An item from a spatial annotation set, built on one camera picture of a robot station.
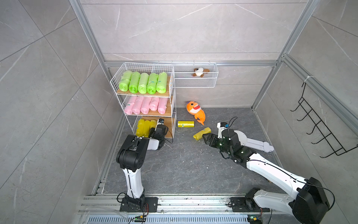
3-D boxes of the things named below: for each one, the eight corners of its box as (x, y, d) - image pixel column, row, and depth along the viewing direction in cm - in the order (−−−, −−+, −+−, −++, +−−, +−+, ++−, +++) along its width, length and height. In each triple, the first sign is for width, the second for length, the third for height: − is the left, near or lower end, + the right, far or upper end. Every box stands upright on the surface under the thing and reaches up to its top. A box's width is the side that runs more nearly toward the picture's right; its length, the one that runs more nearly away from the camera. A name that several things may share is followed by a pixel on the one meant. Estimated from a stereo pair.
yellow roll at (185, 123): (177, 128, 108) (177, 125, 105) (177, 123, 111) (177, 120, 108) (194, 128, 108) (194, 125, 105) (193, 123, 111) (194, 120, 108)
